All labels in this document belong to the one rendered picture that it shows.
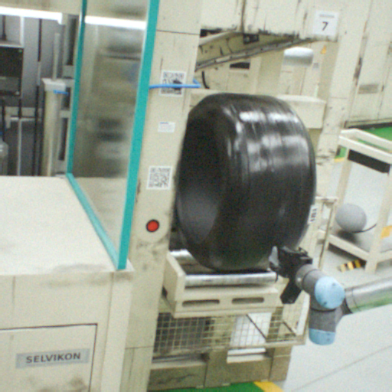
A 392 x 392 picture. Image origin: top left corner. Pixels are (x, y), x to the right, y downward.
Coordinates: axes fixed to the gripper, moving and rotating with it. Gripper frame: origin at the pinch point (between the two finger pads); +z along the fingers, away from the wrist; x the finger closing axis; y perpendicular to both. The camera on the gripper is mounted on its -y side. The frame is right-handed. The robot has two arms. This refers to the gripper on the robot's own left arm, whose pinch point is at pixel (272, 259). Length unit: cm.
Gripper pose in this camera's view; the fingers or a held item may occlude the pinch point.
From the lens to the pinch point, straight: 226.2
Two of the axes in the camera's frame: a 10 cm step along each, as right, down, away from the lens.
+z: -3.5, -2.5, 9.0
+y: 1.0, -9.7, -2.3
